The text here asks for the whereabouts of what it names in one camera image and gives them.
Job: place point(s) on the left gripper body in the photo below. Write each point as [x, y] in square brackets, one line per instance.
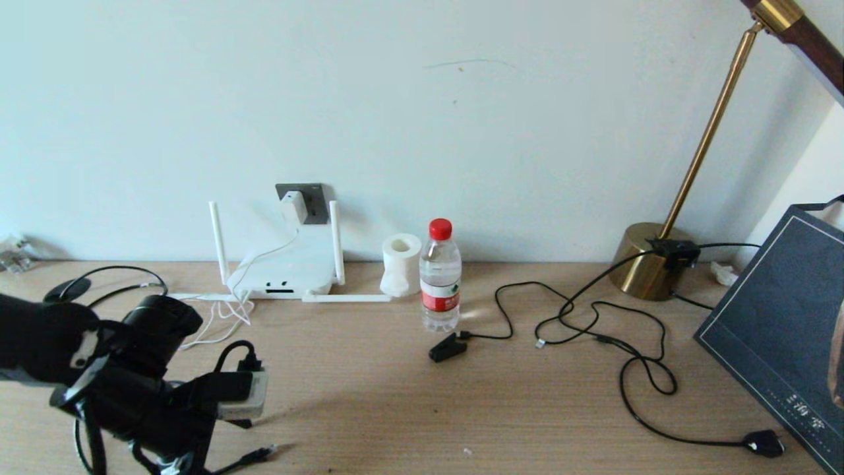
[145, 409]

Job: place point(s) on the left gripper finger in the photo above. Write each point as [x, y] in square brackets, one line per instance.
[188, 467]
[239, 424]

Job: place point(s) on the white router with antennas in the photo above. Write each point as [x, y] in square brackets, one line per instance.
[283, 274]

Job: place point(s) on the black round desk grommet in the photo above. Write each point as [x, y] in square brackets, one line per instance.
[66, 290]

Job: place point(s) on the clear plastic object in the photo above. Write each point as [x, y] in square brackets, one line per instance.
[14, 257]

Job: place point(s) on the white toilet paper roll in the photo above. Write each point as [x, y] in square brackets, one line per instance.
[401, 270]

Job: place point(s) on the water bottle with red cap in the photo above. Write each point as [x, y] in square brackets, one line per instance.
[440, 277]

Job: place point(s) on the brass desk lamp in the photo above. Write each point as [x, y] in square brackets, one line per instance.
[636, 270]

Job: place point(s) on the black inline adapter box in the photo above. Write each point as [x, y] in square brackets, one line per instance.
[676, 253]

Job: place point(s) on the crumpled white tissue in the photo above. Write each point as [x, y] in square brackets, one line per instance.
[725, 274]

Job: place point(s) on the dark teal gift bag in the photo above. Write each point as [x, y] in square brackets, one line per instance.
[778, 316]

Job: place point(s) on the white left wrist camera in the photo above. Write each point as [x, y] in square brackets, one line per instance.
[258, 396]

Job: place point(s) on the grey wall socket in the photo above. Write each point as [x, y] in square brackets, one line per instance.
[318, 201]

